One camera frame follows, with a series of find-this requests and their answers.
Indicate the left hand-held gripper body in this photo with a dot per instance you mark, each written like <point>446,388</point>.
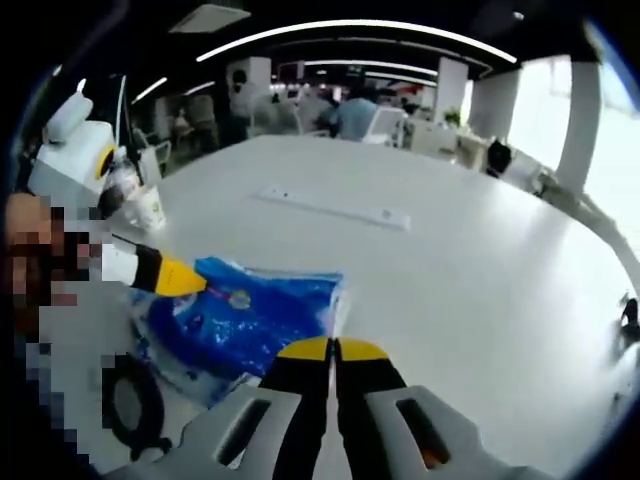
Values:
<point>70,160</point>

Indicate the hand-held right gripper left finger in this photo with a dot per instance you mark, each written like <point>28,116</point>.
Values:
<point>210,445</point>

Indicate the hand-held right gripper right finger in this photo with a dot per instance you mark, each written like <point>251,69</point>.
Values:
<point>450,435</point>

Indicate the clear plastic water bottle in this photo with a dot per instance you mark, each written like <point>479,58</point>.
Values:
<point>122,192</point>

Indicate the white paper cup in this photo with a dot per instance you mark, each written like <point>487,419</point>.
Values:
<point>152,207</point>

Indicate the clear bag with blue item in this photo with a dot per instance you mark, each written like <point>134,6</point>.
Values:
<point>200,370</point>

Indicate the blue tissue packet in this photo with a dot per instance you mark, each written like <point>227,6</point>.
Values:
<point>290,300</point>

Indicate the white table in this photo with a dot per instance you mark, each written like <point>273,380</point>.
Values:
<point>450,280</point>

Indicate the black office chair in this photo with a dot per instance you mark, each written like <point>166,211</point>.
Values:
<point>500,157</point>

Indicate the green potted plant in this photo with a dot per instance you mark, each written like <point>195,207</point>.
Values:
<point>453,117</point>

